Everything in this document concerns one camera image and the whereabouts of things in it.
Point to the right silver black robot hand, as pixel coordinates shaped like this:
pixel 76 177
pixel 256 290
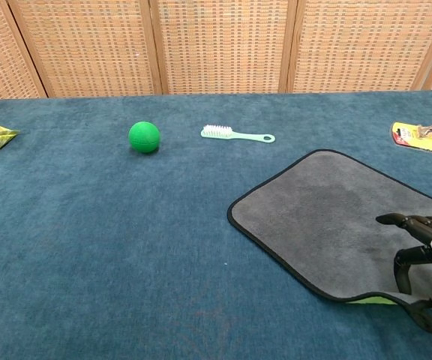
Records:
pixel 426 227

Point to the grey and green cloth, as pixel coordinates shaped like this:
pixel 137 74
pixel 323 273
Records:
pixel 313 210

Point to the razor in yellow blister pack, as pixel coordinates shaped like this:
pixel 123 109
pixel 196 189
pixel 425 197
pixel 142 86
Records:
pixel 411 137

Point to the mint green small brush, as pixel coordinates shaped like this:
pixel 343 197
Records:
pixel 219 133

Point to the woven bamboo folding screen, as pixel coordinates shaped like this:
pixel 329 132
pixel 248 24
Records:
pixel 219 45

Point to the green ball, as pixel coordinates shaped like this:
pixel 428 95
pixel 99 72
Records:
pixel 144 137

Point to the blue table cloth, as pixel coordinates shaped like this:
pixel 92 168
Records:
pixel 126 243

